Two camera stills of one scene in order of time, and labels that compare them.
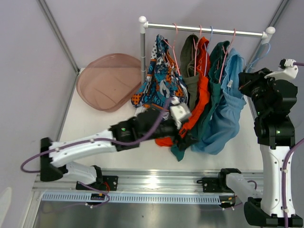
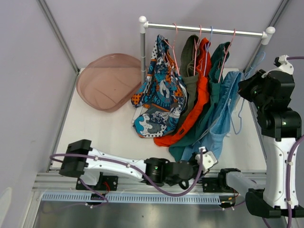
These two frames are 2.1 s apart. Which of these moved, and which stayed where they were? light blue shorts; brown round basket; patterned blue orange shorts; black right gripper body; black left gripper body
Moved: black left gripper body; light blue shorts
Stayed: black right gripper body; patterned blue orange shorts; brown round basket
